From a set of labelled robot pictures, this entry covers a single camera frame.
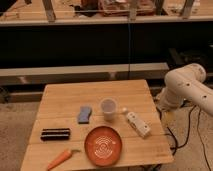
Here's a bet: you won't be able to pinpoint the grey metal bench rail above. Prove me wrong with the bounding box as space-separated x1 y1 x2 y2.
0 62 169 86

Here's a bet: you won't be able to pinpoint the black cables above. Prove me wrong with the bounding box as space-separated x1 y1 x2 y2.
155 104 213 171

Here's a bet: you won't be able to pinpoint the translucent plastic cup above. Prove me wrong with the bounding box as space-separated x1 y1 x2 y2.
100 98 117 121

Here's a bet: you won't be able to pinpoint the orange toy carrot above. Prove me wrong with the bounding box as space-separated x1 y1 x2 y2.
46 149 79 171

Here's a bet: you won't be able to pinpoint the wooden shelf with clutter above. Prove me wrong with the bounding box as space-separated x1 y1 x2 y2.
0 0 213 27

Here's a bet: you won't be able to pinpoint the blue sponge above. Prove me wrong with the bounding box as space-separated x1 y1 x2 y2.
77 106 92 124

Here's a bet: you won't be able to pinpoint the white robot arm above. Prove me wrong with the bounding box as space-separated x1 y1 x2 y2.
158 63 213 117

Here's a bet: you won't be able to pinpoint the black rectangular eraser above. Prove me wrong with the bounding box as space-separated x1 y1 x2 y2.
40 128 71 141

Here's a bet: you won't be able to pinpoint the orange round plate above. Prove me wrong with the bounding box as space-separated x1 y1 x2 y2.
84 126 122 167

